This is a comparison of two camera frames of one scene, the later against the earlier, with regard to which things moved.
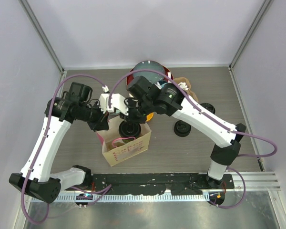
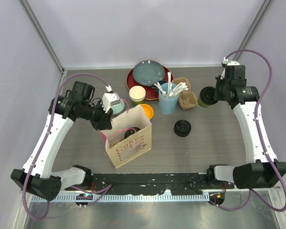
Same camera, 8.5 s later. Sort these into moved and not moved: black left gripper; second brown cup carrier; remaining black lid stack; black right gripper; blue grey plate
Moved: black right gripper
Not moved: black left gripper; remaining black lid stack; blue grey plate; second brown cup carrier
